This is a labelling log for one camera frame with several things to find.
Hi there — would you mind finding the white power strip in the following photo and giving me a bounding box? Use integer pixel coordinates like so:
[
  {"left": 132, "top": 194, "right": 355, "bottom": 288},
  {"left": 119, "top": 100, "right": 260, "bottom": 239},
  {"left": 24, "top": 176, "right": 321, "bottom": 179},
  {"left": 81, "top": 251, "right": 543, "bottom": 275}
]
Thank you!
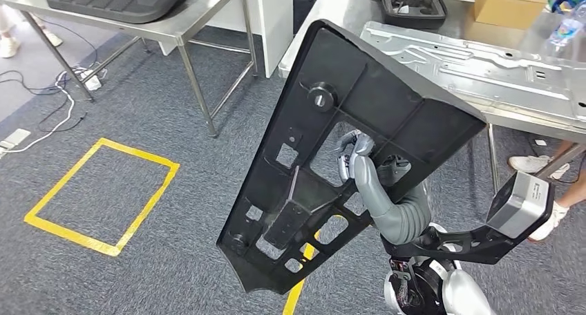
[{"left": 77, "top": 67, "right": 105, "bottom": 93}]

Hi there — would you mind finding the stainless steel side table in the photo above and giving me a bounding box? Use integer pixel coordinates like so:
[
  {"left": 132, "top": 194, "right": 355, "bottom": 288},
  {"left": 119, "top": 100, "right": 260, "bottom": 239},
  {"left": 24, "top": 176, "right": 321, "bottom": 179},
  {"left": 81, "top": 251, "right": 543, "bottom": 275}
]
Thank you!
[{"left": 0, "top": 0, "right": 260, "bottom": 139}]

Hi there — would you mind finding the yellow floor tape marking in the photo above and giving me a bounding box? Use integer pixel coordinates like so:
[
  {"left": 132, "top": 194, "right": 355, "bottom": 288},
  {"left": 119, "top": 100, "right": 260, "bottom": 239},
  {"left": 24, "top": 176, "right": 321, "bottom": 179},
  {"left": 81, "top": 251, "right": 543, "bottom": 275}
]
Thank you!
[{"left": 23, "top": 137, "right": 181, "bottom": 258}]

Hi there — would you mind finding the black floor cable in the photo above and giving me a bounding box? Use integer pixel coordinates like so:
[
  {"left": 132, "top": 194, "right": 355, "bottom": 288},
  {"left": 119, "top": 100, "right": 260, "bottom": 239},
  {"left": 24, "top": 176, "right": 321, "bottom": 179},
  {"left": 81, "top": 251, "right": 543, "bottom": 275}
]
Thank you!
[{"left": 0, "top": 17, "right": 108, "bottom": 133}]

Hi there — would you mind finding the white power cable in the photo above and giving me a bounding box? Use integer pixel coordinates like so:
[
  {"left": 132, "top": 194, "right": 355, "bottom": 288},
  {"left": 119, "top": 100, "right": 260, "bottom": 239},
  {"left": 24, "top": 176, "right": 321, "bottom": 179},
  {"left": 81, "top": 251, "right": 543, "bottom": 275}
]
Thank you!
[{"left": 0, "top": 68, "right": 95, "bottom": 155}]

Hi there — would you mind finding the large metal floor outlet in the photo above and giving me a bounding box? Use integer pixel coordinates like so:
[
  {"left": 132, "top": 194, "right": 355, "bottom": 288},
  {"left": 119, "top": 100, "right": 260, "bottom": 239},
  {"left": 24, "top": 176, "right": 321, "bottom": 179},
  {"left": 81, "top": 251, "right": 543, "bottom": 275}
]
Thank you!
[{"left": 0, "top": 128, "right": 32, "bottom": 151}]

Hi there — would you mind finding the black moulded floor panel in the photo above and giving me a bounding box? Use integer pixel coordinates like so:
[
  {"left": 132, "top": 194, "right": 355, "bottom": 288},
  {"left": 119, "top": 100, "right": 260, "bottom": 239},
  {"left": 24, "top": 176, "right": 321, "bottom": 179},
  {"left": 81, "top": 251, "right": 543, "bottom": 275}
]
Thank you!
[{"left": 46, "top": 0, "right": 187, "bottom": 25}]

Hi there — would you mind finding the person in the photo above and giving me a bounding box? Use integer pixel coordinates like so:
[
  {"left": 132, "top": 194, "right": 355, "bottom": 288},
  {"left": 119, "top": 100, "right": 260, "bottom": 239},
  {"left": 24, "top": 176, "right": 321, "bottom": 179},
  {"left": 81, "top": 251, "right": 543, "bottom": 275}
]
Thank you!
[
  {"left": 0, "top": 3, "right": 65, "bottom": 60},
  {"left": 507, "top": 139, "right": 586, "bottom": 244}
]

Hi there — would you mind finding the black plastic car trim panel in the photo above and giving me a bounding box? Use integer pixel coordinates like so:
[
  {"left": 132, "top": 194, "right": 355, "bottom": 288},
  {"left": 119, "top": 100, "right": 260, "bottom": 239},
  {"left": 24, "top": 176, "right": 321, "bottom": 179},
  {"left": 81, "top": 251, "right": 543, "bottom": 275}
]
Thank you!
[{"left": 216, "top": 19, "right": 488, "bottom": 296}]

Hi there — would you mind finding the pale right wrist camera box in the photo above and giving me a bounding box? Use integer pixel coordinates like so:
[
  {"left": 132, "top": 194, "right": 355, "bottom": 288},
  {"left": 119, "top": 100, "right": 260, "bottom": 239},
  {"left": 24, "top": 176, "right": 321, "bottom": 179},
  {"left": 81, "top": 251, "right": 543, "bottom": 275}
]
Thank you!
[{"left": 486, "top": 171, "right": 550, "bottom": 240}]

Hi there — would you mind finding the black open tool case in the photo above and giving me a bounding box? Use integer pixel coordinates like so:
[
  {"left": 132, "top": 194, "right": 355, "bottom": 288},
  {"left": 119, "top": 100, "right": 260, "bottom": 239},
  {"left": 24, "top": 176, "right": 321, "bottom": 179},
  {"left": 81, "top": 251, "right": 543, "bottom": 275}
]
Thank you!
[{"left": 374, "top": 0, "right": 448, "bottom": 30}]

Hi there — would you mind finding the closed brown cardboard box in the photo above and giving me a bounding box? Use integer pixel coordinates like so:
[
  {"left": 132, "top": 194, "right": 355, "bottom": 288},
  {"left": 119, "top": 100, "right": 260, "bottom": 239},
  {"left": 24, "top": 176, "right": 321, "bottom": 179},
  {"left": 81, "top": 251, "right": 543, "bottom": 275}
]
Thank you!
[{"left": 473, "top": 0, "right": 550, "bottom": 30}]

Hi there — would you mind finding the silver stamped metal sheet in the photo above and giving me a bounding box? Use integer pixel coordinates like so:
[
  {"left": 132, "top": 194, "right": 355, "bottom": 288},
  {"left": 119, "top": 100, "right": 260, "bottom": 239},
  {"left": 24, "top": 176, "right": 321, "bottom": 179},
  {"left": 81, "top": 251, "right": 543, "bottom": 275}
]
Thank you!
[{"left": 359, "top": 21, "right": 586, "bottom": 132}]

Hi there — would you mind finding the stainless steel workbench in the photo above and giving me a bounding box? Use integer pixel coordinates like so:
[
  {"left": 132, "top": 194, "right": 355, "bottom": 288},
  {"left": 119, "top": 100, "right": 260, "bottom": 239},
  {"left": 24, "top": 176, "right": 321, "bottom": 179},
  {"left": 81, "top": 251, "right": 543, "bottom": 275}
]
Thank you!
[{"left": 278, "top": 0, "right": 586, "bottom": 197}]

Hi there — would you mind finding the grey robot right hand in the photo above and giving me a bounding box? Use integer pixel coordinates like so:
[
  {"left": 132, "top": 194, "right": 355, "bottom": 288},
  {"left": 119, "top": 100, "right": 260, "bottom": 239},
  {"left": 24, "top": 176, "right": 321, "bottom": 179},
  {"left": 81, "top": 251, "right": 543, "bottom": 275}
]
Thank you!
[{"left": 333, "top": 129, "right": 431, "bottom": 218}]

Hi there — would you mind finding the clear plastic water bottle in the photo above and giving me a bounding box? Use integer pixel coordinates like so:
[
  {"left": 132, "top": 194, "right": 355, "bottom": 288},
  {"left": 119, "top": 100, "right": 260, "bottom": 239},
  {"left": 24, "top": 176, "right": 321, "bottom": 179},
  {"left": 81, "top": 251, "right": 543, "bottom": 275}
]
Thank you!
[{"left": 547, "top": 0, "right": 586, "bottom": 48}]

